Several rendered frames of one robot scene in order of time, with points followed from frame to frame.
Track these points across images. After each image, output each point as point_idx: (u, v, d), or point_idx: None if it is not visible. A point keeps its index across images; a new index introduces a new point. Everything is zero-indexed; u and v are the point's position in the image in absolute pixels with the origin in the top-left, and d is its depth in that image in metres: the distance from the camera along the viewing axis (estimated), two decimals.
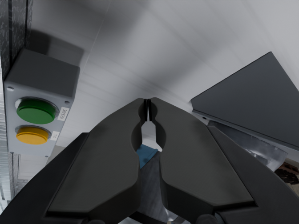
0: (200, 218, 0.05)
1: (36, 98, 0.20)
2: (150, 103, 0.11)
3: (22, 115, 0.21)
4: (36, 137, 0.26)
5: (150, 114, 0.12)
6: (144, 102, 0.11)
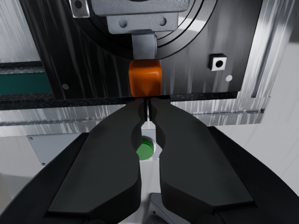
0: (200, 218, 0.05)
1: (155, 145, 0.29)
2: (150, 103, 0.11)
3: None
4: None
5: (150, 114, 0.12)
6: (144, 102, 0.11)
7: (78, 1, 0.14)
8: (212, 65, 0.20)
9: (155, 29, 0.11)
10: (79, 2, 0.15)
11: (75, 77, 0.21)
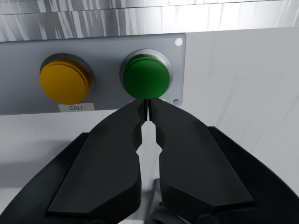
0: (200, 218, 0.05)
1: (171, 72, 0.16)
2: (150, 103, 0.11)
3: (142, 66, 0.14)
4: (78, 90, 0.15)
5: (150, 114, 0.12)
6: (144, 102, 0.11)
7: None
8: None
9: None
10: None
11: None
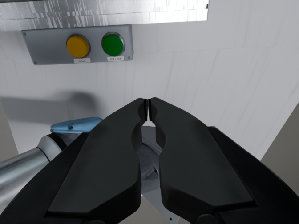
0: (200, 218, 0.05)
1: (124, 42, 0.36)
2: (150, 103, 0.11)
3: (110, 38, 0.34)
4: (83, 50, 0.35)
5: (150, 114, 0.12)
6: (144, 102, 0.11)
7: None
8: None
9: None
10: None
11: None
